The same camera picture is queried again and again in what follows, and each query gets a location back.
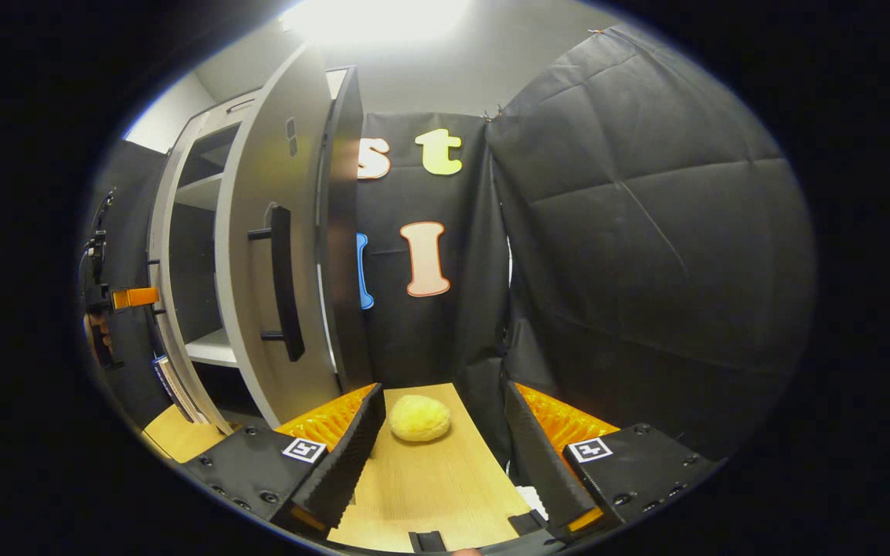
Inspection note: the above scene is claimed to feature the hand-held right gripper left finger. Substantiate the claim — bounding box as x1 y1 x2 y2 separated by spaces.
182 383 387 534

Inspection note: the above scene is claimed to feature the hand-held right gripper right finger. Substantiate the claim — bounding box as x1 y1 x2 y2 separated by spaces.
503 380 725 534

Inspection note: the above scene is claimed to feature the grey cabinet door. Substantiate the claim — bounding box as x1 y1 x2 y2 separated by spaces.
214 42 342 430
147 114 234 435

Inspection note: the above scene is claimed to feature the grey double-door shoe cabinet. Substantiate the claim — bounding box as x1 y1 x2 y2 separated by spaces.
147 42 373 435

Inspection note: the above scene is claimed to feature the grey cabinet shelf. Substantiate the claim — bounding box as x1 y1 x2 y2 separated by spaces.
184 327 239 368
174 173 224 212

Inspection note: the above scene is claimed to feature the yellow round bun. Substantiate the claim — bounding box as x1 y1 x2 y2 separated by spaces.
389 394 452 443

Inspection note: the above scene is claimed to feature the blue book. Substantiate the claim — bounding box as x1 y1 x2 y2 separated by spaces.
152 354 183 419

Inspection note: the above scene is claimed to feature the white book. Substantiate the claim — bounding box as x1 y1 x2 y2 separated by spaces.
162 358 199 425

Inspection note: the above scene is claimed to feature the grey book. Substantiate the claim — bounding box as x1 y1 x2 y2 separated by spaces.
175 363 211 426

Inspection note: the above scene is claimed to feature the black backdrop cloth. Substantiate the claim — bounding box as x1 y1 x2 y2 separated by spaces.
93 23 817 466

